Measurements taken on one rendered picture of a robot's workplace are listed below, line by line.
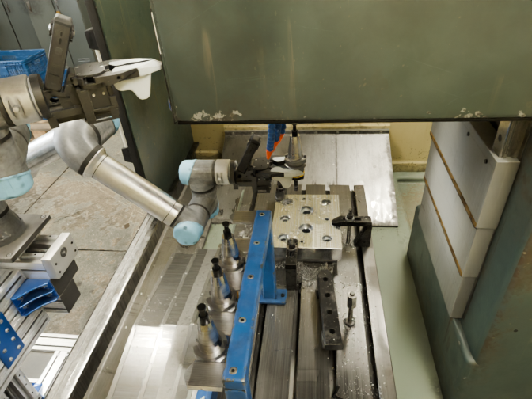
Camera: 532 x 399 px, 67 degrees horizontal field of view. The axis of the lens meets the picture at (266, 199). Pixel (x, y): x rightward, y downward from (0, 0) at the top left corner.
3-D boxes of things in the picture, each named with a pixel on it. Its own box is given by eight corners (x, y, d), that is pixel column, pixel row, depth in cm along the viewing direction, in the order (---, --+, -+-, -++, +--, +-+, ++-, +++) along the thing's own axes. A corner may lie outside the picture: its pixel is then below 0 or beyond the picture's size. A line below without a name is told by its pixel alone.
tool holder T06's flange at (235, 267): (242, 277, 90) (241, 269, 88) (215, 275, 91) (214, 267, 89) (248, 257, 95) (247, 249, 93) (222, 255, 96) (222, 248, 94)
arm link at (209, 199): (188, 227, 124) (181, 198, 118) (200, 205, 133) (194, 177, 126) (213, 229, 122) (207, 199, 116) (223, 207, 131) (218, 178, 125)
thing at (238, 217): (228, 224, 104) (227, 222, 103) (231, 211, 108) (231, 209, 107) (255, 225, 103) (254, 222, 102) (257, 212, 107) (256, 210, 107)
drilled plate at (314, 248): (269, 258, 131) (268, 246, 128) (277, 204, 154) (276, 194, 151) (341, 260, 128) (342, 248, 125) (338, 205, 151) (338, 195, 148)
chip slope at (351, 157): (203, 247, 184) (194, 202, 169) (229, 169, 238) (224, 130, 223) (404, 252, 174) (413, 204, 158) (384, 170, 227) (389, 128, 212)
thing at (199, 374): (180, 389, 68) (180, 387, 68) (188, 361, 73) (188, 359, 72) (221, 393, 68) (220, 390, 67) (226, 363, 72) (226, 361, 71)
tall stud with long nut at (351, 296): (344, 327, 112) (347, 296, 105) (344, 319, 115) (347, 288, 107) (355, 328, 112) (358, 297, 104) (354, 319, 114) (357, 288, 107)
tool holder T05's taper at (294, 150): (302, 161, 111) (302, 138, 107) (286, 160, 112) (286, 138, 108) (303, 152, 115) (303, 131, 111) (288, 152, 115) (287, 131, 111)
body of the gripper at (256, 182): (275, 179, 123) (236, 179, 125) (272, 154, 118) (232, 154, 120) (272, 193, 117) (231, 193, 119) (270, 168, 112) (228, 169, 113)
